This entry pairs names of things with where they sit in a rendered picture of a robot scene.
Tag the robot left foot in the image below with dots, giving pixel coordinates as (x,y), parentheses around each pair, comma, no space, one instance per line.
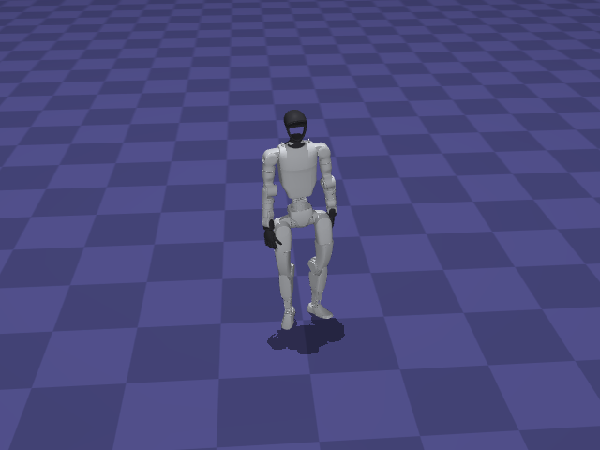
(319,311)

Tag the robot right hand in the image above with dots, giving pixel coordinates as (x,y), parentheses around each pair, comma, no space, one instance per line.
(269,235)

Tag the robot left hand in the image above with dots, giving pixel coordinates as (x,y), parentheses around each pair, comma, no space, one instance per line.
(332,214)

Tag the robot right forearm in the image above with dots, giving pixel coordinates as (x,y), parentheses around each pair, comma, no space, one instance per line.
(267,207)

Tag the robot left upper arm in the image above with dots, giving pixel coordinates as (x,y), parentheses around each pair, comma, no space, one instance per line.
(324,155)

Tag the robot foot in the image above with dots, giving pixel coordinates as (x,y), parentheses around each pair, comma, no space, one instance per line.
(288,319)
(319,311)

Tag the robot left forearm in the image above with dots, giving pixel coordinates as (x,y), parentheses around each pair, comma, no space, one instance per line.
(330,198)

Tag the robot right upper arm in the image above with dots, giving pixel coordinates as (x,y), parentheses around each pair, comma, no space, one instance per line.
(269,159)

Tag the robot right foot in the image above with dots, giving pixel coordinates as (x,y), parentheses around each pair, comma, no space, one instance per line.
(288,319)

